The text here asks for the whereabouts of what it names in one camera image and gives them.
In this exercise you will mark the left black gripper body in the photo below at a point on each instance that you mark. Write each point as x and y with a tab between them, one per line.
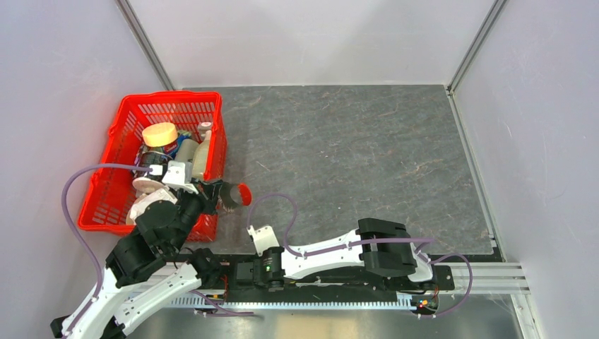
203	202

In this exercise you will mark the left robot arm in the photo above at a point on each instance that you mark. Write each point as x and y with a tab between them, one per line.
160	232

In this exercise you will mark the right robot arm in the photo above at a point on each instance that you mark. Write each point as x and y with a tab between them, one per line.
376	247

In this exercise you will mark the cream bottle with pink cap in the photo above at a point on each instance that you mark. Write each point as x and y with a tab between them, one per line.
200	158

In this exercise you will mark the pale green bottle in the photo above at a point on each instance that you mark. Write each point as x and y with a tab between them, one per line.
186	150

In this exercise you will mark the white pink round container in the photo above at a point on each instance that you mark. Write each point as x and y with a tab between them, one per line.
147	192

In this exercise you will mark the jar with yellow lid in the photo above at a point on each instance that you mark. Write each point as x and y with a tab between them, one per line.
160	144

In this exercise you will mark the red plastic basket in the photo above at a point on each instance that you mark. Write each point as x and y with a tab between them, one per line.
110	191

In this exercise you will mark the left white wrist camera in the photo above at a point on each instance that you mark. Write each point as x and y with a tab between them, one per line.
174	175

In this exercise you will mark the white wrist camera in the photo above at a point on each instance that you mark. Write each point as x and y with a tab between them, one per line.
174	175
263	238

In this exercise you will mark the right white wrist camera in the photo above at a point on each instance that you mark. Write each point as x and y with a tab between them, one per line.
263	238

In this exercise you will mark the aluminium toothed cable duct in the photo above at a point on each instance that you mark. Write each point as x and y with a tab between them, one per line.
191	301

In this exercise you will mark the left aluminium corner post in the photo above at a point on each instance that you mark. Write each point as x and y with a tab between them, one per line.
144	42

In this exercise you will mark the aluminium corner post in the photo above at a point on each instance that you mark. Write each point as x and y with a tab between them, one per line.
144	42
479	39

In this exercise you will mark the right aluminium corner post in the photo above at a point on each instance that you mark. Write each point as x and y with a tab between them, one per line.
479	39

